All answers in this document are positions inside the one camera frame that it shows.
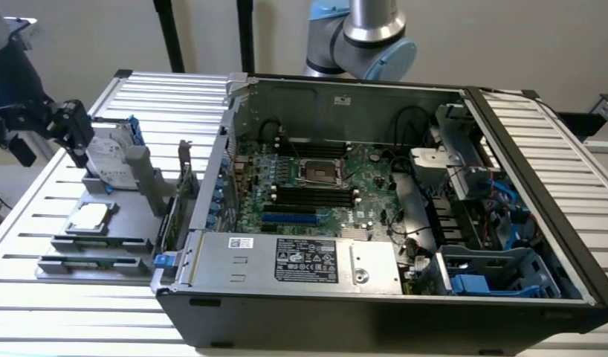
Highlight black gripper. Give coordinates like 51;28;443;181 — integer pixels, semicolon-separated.
47;99;96;169

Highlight silver square CPU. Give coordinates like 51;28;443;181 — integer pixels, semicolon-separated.
67;203;119;235

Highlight black RAM slot bank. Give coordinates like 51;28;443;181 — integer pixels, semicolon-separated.
278;140;348;158
275;183;359;205

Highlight black expansion slot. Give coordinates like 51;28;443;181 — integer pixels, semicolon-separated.
262;203;319;216

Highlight blue expansion slot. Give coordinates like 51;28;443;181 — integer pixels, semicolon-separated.
262;213;320;227

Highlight CPU socket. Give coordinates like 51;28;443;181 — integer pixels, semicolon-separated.
290;157;348;187

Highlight silver hard disk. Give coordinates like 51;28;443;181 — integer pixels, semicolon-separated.
84;118;142;190

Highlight grey parts rack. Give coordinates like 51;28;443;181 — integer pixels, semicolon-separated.
34;145;196;279

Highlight black stand pole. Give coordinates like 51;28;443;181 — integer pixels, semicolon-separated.
156;0;187;74
235;0;258;74

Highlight green graphics card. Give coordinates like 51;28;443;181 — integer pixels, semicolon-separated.
156;139;203;251

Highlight green RAM stick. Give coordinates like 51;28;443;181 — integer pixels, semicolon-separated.
60;259;136;271

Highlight silver power supply unit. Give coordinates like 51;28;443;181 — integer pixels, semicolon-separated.
191;231;406;295

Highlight green motherboard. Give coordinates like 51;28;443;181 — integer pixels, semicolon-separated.
223;138;434;258

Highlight silver chipset heat sink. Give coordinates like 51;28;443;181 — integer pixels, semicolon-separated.
339;226;375;243

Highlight black open PC case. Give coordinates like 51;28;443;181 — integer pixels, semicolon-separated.
150;72;608;349

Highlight metal drive cage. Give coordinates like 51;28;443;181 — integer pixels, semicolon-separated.
430;103;486;169

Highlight black fan shroud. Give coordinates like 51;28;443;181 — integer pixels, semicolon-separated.
424;196;490;255

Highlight grey and blue disk bay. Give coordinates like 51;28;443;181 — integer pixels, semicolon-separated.
428;243;566;300

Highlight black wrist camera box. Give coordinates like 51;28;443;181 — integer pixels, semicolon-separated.
7;135;38;167

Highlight black looped wire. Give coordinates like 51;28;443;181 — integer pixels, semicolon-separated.
260;118;282;143
394;105;426;150

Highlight blue wire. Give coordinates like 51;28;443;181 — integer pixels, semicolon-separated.
490;177;535;254

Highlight black table bracket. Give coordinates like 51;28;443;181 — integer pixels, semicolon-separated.
555;111;603;137

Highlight aluminium frame profile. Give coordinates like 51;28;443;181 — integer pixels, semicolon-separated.
583;94;608;150

